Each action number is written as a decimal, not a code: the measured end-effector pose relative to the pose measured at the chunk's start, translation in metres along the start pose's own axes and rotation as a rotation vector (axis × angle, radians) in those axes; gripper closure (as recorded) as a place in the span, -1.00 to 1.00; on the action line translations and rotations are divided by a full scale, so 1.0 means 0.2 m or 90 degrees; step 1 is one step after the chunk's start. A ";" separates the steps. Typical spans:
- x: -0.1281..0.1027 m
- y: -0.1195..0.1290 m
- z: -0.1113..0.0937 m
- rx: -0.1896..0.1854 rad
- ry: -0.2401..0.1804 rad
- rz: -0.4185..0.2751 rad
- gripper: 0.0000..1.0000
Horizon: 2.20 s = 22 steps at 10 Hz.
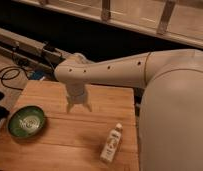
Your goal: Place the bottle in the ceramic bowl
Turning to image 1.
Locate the white plastic bottle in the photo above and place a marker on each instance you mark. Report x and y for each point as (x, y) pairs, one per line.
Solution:
(112, 143)

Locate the black clamp on rail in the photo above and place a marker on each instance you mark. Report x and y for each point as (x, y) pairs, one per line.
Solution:
(49, 52)

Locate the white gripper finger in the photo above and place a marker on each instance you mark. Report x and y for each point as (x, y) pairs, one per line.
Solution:
(69, 107)
(88, 106)

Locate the grey metal rail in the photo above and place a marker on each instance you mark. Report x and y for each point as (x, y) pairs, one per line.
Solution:
(26, 47)

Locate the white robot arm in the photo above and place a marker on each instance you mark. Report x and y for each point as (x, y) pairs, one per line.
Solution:
(171, 110)

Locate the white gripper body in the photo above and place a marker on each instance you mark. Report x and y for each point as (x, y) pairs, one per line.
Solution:
(76, 93)

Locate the wooden cutting board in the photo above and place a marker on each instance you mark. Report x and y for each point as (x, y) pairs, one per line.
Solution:
(73, 140)

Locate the green ceramic bowl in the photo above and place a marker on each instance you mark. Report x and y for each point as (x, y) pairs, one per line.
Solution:
(26, 122)

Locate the blue small object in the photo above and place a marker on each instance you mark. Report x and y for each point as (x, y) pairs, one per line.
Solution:
(37, 75)

